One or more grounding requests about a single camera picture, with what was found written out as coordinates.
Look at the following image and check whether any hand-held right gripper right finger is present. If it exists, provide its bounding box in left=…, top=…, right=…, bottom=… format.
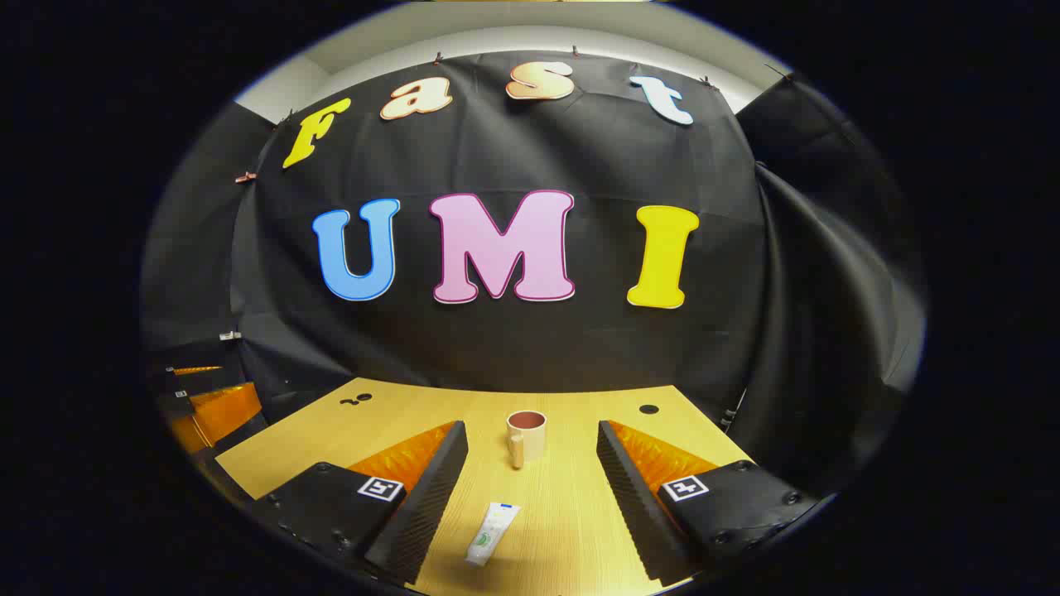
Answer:
left=596, top=419, right=822, bottom=585

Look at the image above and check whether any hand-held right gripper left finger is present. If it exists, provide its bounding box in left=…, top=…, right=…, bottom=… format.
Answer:
left=253, top=419, right=470, bottom=585

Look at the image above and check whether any white toothpaste tube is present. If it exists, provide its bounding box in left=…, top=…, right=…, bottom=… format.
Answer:
left=465, top=502, right=522, bottom=567

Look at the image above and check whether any beige cup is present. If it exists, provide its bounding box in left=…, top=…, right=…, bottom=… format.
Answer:
left=506, top=410, right=548, bottom=470

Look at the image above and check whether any wooden desktop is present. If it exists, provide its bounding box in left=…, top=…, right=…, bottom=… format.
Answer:
left=214, top=377, right=754, bottom=596

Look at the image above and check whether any black backdrop cloth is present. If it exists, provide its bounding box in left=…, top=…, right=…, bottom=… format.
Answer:
left=141, top=50, right=928, bottom=497

